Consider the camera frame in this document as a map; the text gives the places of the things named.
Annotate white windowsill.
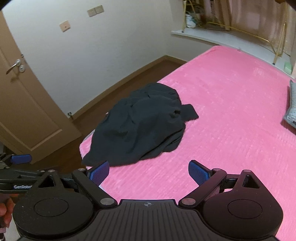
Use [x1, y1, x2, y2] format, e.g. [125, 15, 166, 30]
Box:
[171, 28, 296, 77]

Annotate small green box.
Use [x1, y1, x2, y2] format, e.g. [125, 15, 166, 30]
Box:
[284, 61, 295, 74]

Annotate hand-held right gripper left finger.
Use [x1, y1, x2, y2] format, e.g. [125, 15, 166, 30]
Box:
[31, 161, 118, 208]

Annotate grey pillow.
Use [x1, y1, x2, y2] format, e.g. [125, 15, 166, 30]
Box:
[282, 80, 296, 128]

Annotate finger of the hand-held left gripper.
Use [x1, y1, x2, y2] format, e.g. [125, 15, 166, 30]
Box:
[0, 170, 47, 181]
[0, 154, 33, 166]

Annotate pink bed blanket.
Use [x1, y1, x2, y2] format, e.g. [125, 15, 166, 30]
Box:
[79, 45, 296, 241]

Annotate brown wooden door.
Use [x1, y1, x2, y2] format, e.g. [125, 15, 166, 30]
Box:
[0, 10, 83, 165]

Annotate gold metal rack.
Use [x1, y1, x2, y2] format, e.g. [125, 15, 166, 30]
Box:
[181, 0, 288, 65]

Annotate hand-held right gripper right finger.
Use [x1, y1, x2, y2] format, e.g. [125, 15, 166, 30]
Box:
[179, 160, 265, 207]

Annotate pink curtains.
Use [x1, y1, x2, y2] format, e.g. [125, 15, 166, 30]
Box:
[201, 0, 296, 54]

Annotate person's left hand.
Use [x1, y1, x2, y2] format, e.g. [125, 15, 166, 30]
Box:
[0, 198, 15, 229]

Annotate silver door handle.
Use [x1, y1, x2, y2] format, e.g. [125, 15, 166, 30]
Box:
[6, 59, 25, 75]

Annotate white shoe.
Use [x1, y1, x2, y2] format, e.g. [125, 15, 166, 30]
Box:
[186, 14, 198, 28]

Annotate black garment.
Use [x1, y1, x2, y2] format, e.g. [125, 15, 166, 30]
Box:
[82, 83, 199, 167]

